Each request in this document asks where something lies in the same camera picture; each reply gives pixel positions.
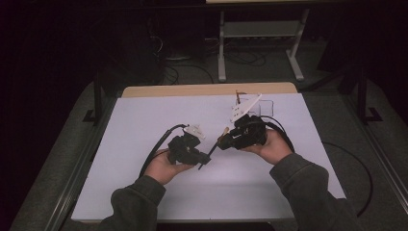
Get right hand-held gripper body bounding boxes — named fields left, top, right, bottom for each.
left=230, top=92, right=268, bottom=150

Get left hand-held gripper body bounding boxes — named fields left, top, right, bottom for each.
left=166, top=124, right=207, bottom=166

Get clear acrylic brush holder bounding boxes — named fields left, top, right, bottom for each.
left=235, top=91, right=275, bottom=119

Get person's left hand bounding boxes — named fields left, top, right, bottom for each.
left=143, top=148, right=193, bottom=187

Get person's right hand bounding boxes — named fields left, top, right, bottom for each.
left=241, top=129, right=293, bottom=167

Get white table cover sheet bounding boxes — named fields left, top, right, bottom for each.
left=70, top=92, right=346, bottom=221

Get wooden table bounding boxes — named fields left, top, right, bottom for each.
left=121, top=82, right=298, bottom=98

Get white metal stand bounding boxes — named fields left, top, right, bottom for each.
left=217, top=9, right=311, bottom=83

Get black floor stand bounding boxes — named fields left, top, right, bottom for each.
left=355, top=65, right=384, bottom=125
left=82, top=73, right=105, bottom=126

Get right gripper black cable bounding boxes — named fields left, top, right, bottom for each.
left=259, top=115, right=374, bottom=218

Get tangled black floor cables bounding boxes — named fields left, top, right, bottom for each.
left=224, top=50, right=268, bottom=67

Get black floor cable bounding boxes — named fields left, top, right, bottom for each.
left=163, top=63, right=216, bottom=85

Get metal floor rail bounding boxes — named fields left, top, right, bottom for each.
left=44, top=95, right=118, bottom=231
left=340, top=92, right=408, bottom=206

